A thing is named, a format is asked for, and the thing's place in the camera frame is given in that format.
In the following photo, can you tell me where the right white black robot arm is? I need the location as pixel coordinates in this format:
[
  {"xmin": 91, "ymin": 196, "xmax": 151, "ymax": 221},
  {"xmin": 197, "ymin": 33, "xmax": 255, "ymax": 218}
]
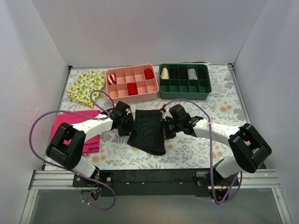
[{"xmin": 162, "ymin": 105, "xmax": 272, "ymax": 186}]

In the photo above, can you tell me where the red rolled cloth back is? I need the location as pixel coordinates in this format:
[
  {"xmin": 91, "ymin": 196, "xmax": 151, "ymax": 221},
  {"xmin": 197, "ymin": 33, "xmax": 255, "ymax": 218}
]
[{"xmin": 144, "ymin": 69, "xmax": 154, "ymax": 80}]

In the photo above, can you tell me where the grey rolled cloth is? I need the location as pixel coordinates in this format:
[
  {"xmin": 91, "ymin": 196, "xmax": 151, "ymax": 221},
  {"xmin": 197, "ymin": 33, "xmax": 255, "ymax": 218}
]
[{"xmin": 188, "ymin": 68, "xmax": 198, "ymax": 80}]

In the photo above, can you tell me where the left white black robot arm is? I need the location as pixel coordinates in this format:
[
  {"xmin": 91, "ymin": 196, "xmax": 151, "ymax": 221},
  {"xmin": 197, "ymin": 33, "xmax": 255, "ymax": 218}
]
[{"xmin": 46, "ymin": 101, "xmax": 135, "ymax": 187}]

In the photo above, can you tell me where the red rolled cloth front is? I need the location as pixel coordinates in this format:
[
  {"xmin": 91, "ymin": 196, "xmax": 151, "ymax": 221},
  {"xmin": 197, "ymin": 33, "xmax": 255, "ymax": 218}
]
[{"xmin": 127, "ymin": 83, "xmax": 138, "ymax": 96}]

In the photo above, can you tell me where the red white striped rolled sock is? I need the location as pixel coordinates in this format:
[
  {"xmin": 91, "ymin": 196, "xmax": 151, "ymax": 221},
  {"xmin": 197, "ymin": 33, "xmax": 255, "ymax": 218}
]
[{"xmin": 107, "ymin": 74, "xmax": 117, "ymax": 85}]

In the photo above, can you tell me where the black striped underwear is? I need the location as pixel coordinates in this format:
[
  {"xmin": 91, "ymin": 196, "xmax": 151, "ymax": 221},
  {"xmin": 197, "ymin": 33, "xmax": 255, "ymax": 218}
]
[{"xmin": 127, "ymin": 110, "xmax": 166, "ymax": 156}]

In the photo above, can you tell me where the red rolled cloth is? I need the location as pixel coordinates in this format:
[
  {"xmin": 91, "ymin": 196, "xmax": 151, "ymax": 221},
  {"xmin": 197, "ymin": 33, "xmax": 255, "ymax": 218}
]
[
  {"xmin": 127, "ymin": 83, "xmax": 138, "ymax": 96},
  {"xmin": 144, "ymin": 69, "xmax": 154, "ymax": 80}
]

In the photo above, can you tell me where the cream rolled cloth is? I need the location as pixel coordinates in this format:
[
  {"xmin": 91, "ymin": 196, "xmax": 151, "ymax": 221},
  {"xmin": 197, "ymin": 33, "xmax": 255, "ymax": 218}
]
[{"xmin": 160, "ymin": 67, "xmax": 169, "ymax": 79}]

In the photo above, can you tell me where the green divided organizer box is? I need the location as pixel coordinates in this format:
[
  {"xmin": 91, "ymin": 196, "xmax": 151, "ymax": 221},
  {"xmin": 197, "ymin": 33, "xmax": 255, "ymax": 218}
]
[{"xmin": 159, "ymin": 63, "xmax": 212, "ymax": 100}]

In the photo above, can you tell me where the magenta folded cloth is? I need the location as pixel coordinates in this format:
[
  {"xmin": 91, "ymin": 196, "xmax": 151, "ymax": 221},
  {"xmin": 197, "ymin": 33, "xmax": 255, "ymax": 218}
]
[{"xmin": 50, "ymin": 110, "xmax": 100, "ymax": 155}]

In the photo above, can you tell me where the pink divided organizer box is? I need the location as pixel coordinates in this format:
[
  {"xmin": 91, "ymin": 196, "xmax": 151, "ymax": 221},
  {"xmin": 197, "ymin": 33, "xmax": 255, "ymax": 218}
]
[{"xmin": 106, "ymin": 64, "xmax": 159, "ymax": 104}]

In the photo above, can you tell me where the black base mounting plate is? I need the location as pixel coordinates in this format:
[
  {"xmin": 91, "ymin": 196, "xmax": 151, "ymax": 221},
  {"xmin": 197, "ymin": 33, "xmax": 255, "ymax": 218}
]
[{"xmin": 72, "ymin": 169, "xmax": 240, "ymax": 198}]

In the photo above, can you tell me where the aluminium frame rail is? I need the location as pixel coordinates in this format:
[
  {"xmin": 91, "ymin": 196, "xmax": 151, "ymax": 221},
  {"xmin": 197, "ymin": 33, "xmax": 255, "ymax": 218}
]
[{"xmin": 20, "ymin": 169, "xmax": 292, "ymax": 224}]

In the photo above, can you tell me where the lemon print folded cloth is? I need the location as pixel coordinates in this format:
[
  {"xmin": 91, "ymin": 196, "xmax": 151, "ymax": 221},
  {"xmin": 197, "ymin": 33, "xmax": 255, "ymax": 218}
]
[{"xmin": 67, "ymin": 71, "xmax": 106, "ymax": 108}]

